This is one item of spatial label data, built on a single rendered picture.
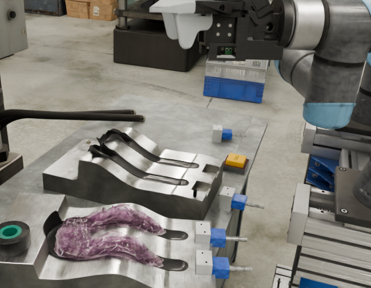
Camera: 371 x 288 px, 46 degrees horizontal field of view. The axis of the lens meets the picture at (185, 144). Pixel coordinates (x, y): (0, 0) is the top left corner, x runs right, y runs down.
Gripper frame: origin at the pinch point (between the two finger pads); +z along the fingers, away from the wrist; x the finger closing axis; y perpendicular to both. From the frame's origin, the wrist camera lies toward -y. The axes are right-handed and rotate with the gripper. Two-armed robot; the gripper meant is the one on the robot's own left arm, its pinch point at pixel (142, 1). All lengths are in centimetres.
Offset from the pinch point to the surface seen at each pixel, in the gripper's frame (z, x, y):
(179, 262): -11, 25, 58
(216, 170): -28, 62, 50
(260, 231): -80, 152, 126
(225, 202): -28, 52, 56
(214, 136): -35, 97, 50
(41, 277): 19, 20, 56
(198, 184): -20, 54, 51
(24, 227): 23, 27, 48
